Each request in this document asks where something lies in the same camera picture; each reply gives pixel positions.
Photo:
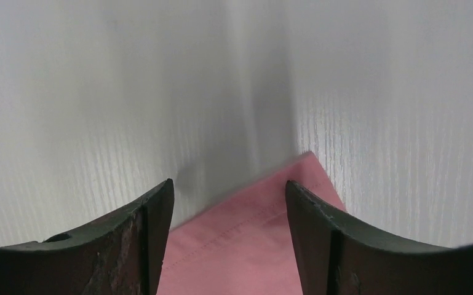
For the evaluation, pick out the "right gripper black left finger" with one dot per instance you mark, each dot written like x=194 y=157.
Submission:
x=121 y=252

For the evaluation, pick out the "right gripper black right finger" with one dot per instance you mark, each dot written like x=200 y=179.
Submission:
x=337 y=253

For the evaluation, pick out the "pink t shirt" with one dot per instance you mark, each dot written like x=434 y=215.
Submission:
x=243 y=244

